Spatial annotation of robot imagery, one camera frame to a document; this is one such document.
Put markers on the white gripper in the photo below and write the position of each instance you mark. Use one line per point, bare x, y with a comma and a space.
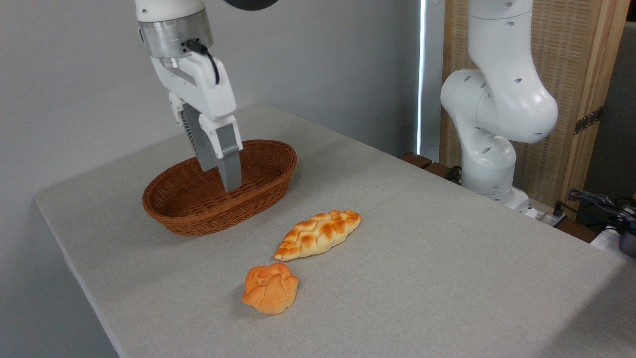
208, 87

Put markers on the long braided bread loaf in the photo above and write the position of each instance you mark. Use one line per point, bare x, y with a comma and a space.
318, 233

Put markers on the brown wicker oval basket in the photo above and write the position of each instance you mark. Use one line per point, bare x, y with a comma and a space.
258, 179

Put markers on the round orange bread roll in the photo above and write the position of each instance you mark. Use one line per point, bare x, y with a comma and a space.
271, 289

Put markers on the brown wooden bench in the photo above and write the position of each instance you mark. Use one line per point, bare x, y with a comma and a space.
422, 161

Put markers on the grey tablecloth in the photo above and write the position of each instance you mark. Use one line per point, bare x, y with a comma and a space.
422, 278

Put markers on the white power strip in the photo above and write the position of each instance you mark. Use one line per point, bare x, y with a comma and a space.
549, 219

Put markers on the wooden rattan folding screen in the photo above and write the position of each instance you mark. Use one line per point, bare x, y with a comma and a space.
566, 64

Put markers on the metal screen hinge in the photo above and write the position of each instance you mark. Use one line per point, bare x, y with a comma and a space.
589, 120

